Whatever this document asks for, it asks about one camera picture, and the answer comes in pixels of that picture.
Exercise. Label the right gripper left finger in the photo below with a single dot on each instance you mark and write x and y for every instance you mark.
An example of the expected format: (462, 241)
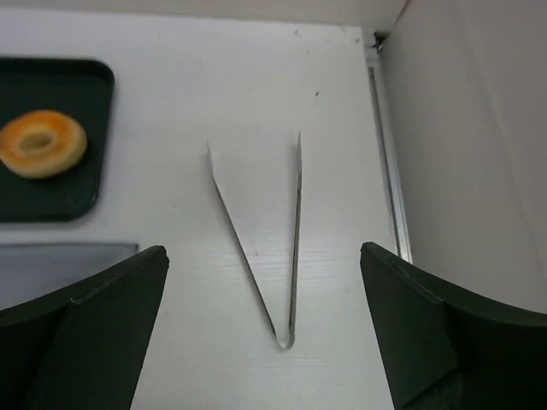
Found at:
(83, 346)

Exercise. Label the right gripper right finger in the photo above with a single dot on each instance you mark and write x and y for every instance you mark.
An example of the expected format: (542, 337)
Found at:
(445, 347)

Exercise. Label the metal tongs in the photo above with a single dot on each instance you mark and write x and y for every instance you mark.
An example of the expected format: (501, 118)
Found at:
(292, 314)

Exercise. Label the grey cloth placemat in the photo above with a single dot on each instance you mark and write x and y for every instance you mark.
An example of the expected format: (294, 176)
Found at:
(29, 271)

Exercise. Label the black baking tray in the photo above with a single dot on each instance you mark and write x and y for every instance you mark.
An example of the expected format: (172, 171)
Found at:
(82, 89)

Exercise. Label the ring bagel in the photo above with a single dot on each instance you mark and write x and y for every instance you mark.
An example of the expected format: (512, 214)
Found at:
(42, 144)

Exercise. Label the aluminium rail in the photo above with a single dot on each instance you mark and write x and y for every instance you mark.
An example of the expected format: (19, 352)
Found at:
(387, 148)

